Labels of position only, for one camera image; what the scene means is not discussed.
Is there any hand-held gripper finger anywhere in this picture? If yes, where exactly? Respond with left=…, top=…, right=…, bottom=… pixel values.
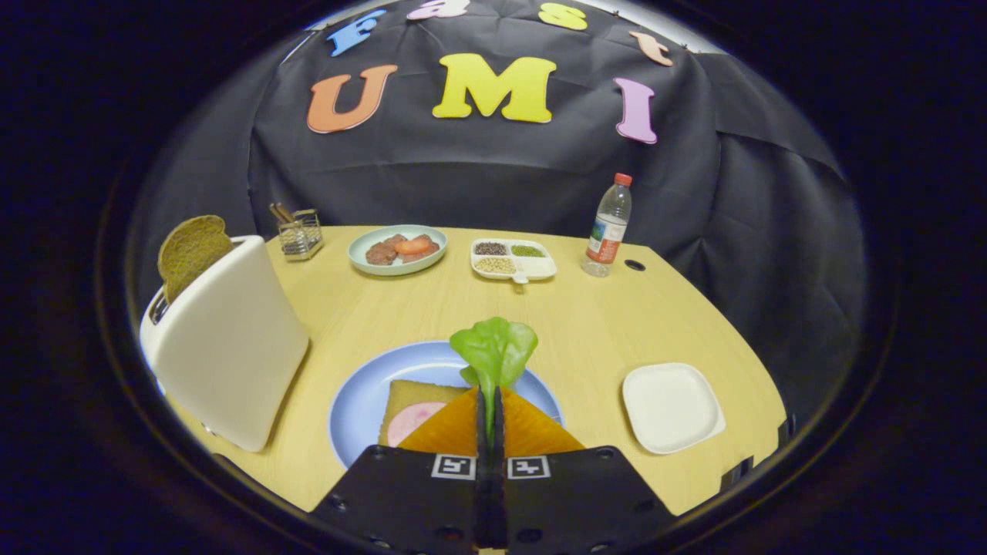
left=308, top=384, right=493, bottom=555
left=492, top=384, right=679, bottom=555

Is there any green lettuce leaf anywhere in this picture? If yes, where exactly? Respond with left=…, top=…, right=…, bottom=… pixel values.
left=450, top=316, right=539, bottom=448

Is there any toasted brown bread slice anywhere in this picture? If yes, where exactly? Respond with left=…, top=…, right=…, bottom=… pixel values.
left=157, top=215, right=234, bottom=305

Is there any pink ham slice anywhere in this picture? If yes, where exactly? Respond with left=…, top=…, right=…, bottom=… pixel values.
left=386, top=401, right=448, bottom=448

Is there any square tan bread slice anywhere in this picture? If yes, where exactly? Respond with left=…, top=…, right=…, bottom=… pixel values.
left=378, top=378, right=470, bottom=448

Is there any blue plate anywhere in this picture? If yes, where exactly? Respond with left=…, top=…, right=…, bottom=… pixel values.
left=328, top=341, right=565, bottom=469

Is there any small white square plate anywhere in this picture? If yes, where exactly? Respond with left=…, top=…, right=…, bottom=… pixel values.
left=622, top=362, right=726, bottom=456

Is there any white divided seasoning dish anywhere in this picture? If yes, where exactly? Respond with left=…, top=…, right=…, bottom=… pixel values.
left=470, top=237, right=558, bottom=284

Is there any pale green plate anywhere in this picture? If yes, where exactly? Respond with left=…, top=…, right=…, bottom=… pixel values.
left=347, top=224, right=449, bottom=277

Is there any clear plastic water bottle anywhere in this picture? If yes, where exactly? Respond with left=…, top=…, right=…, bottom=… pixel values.
left=581, top=173, right=634, bottom=278

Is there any white toaster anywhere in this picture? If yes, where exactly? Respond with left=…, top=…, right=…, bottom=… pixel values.
left=139, top=235, right=311, bottom=453

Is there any black backdrop cloth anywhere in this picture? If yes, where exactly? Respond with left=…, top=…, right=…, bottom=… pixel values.
left=127, top=0, right=868, bottom=432

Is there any metal wire utensil holder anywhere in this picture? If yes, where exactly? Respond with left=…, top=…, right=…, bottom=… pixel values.
left=268, top=202, right=325, bottom=261

